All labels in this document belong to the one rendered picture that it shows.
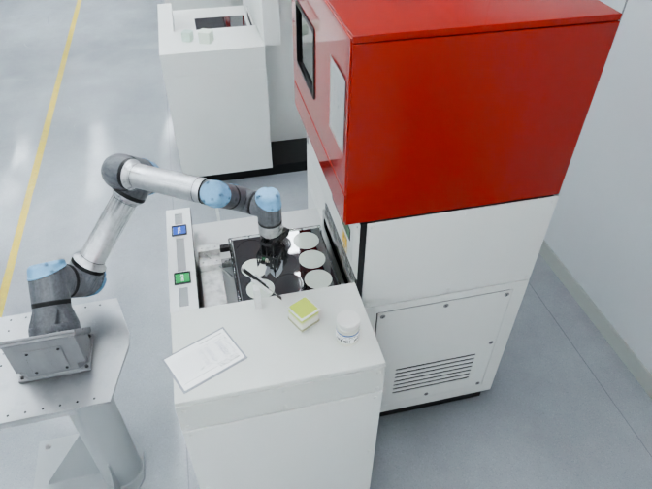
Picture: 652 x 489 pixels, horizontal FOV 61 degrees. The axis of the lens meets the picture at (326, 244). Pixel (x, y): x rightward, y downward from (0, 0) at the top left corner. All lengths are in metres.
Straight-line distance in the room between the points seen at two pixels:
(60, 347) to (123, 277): 1.60
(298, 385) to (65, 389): 0.75
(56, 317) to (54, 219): 2.18
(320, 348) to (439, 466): 1.10
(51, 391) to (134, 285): 1.51
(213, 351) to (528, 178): 1.13
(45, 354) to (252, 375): 0.66
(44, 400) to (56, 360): 0.12
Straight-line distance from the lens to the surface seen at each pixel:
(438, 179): 1.75
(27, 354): 1.95
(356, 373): 1.71
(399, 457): 2.66
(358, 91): 1.50
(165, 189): 1.71
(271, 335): 1.78
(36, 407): 1.99
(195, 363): 1.74
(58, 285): 1.96
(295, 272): 2.05
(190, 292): 1.94
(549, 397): 3.00
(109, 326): 2.11
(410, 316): 2.16
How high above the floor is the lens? 2.34
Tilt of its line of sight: 42 degrees down
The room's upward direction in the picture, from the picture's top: 1 degrees clockwise
